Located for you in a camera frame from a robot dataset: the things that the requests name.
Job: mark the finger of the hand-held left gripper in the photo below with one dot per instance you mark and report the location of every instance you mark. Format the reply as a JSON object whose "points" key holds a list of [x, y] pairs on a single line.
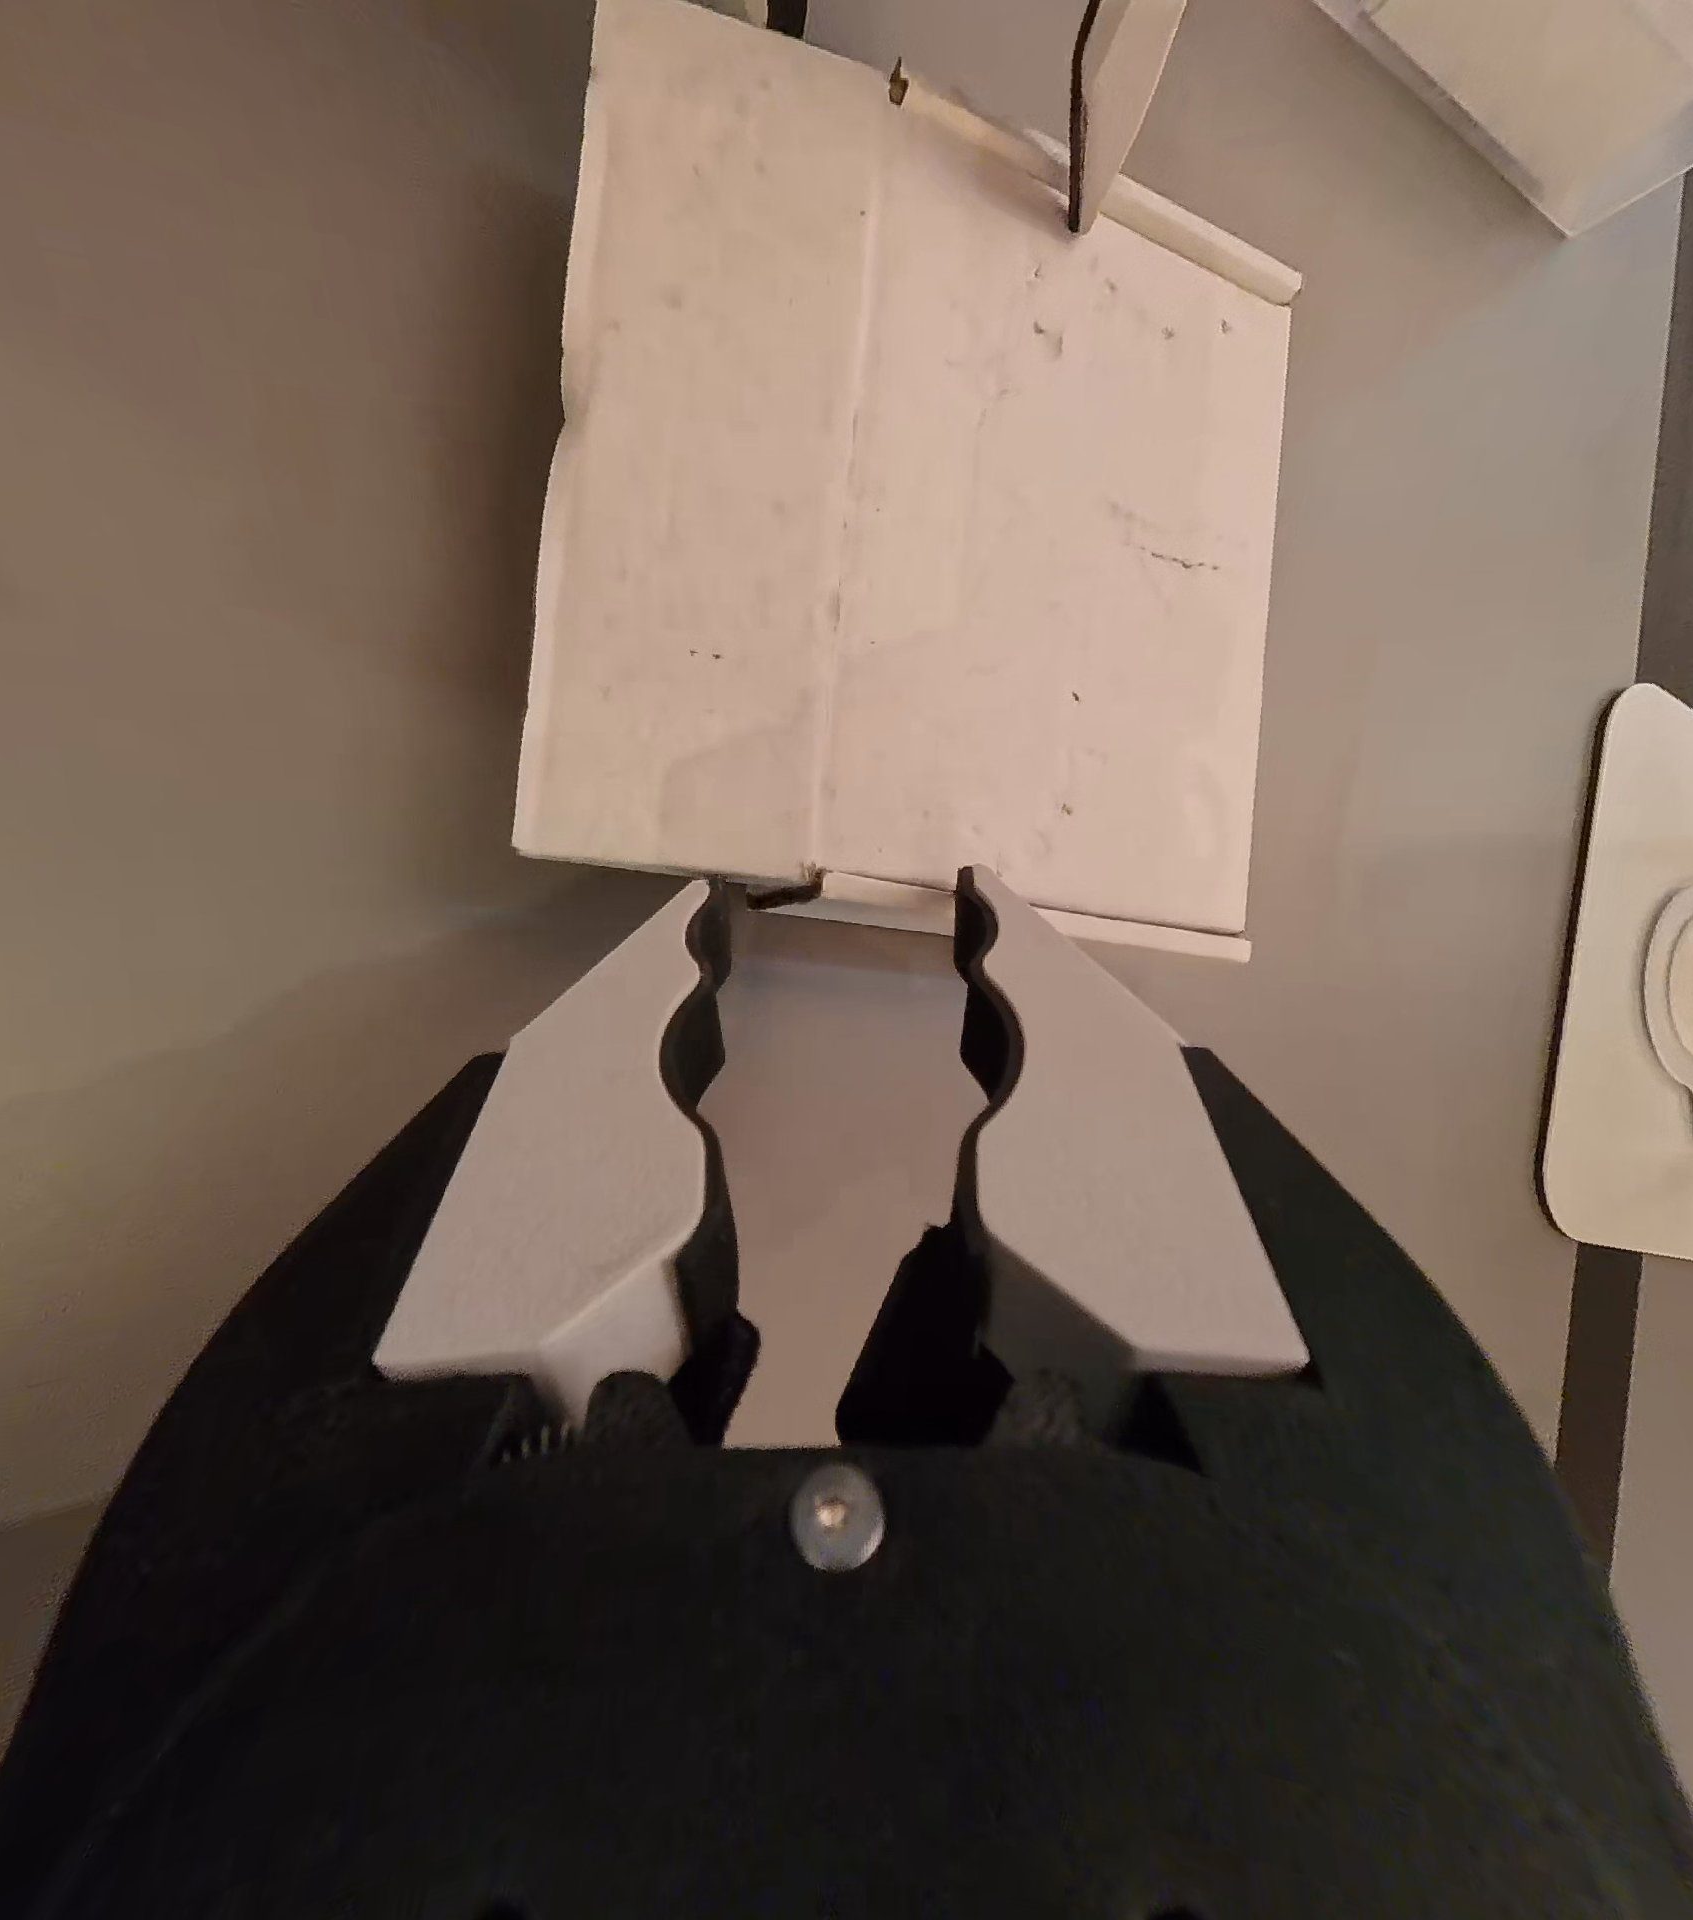
{"points": [[774, 12], [1123, 76]]}

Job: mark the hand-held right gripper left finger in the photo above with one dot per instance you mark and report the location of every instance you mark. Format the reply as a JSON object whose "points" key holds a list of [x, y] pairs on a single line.
{"points": [[560, 1170]]}

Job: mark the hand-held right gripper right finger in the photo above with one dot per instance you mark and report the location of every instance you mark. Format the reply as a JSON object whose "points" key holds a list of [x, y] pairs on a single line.
{"points": [[1130, 1200]]}

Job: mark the clear plastic bin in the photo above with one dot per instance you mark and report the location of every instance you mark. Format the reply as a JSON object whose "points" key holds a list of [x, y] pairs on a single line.
{"points": [[1612, 104]]}

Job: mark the white cardboard box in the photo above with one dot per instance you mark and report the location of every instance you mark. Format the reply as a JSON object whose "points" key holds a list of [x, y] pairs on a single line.
{"points": [[907, 524]]}

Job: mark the white sign stand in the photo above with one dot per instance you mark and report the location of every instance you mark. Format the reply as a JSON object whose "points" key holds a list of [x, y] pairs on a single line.
{"points": [[1624, 900]]}

